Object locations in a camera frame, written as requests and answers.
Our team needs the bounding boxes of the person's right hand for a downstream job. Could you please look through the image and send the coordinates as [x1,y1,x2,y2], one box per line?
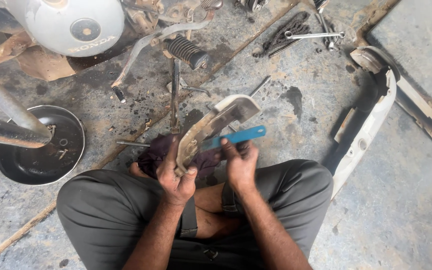
[220,137,259,188]

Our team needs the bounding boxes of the person's left hand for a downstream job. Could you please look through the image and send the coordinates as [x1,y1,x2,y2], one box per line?
[155,136,199,206]

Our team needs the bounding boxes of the blue hacksaw blade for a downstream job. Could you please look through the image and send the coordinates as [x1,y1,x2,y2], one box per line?
[200,125,267,152]

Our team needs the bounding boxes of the curved white metal brake shoe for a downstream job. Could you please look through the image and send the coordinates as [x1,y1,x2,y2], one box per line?
[174,94,262,178]

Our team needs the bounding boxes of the thin metal rod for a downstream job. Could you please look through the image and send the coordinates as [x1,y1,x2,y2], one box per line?
[249,75,272,98]

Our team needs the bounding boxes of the dark purple rag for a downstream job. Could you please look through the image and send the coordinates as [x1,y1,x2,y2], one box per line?
[136,134,224,179]

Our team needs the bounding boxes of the motorcycle side stand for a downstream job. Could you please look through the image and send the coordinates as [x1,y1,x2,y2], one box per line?
[170,58,182,134]

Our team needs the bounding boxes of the person's grey trousers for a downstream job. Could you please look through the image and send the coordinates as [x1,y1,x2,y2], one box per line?
[56,159,334,270]

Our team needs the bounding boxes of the person's foot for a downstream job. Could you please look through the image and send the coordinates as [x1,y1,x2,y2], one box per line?
[128,162,153,179]

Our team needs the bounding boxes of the long metal axle rod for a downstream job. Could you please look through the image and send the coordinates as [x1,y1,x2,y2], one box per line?
[116,140,151,148]

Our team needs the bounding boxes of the black rubber footrest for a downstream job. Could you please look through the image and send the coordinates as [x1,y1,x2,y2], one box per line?
[163,34,211,71]

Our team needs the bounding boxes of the silver gear shift lever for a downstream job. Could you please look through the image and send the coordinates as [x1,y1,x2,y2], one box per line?
[111,10,217,104]

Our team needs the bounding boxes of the silver combination wrench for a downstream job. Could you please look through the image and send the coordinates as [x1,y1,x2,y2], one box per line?
[284,31,346,41]

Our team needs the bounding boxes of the silver socket wrench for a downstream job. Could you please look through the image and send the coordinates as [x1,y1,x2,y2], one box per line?
[314,13,337,51]

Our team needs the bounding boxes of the round black metal pan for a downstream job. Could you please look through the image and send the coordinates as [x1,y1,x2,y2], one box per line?
[0,105,87,186]

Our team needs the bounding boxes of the silver engine cover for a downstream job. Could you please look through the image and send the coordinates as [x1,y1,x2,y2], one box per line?
[0,0,126,58]

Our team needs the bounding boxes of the chrome exhaust pipe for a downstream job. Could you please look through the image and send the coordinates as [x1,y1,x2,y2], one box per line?
[0,67,53,149]

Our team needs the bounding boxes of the black drive chain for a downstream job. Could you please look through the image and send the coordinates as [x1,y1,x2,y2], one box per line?
[253,11,311,59]

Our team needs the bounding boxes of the white chain cover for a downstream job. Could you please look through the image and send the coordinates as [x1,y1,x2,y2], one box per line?
[330,46,401,200]

